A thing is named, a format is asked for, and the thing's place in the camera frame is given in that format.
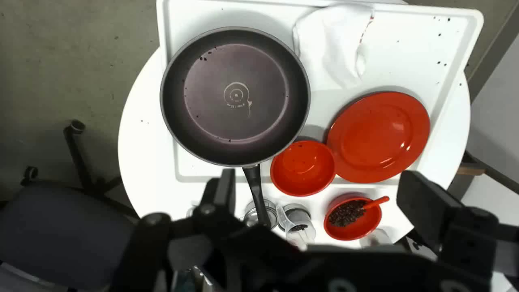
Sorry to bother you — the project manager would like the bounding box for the empty red bowl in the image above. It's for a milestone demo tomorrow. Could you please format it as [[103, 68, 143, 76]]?
[[270, 138, 338, 198]]

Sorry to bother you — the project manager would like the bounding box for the black frying pan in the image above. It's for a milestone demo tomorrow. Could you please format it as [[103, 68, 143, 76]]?
[[159, 27, 313, 229]]

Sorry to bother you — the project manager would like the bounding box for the round white table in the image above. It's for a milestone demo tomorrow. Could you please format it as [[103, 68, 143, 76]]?
[[117, 45, 472, 251]]

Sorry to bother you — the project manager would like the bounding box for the glass shaker with metal lid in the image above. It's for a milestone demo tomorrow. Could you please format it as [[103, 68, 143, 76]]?
[[278, 201, 318, 243], [242, 199, 273, 229]]

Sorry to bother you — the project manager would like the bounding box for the red bowl with beans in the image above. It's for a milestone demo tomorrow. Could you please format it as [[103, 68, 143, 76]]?
[[323, 193, 385, 242]]

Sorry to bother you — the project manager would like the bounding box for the red spoon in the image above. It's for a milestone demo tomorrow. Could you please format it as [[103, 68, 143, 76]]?
[[354, 195, 391, 216]]

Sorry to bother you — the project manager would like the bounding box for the white towel with red print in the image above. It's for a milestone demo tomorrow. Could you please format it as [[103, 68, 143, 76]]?
[[291, 5, 377, 91]]

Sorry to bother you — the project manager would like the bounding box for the red plate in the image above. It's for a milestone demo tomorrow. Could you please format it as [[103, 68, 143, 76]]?
[[325, 89, 433, 185]]

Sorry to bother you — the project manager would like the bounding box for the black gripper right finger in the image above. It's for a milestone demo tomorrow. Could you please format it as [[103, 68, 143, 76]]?
[[396, 169, 502, 263]]

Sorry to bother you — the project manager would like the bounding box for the grey back office chair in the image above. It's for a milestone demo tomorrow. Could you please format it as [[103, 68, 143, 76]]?
[[0, 118, 140, 292]]

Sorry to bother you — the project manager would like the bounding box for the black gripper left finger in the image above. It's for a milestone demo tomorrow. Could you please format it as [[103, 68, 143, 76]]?
[[192, 167, 239, 222]]

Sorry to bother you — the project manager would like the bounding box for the white tray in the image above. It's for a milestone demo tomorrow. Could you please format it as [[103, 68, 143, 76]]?
[[154, 0, 485, 183]]

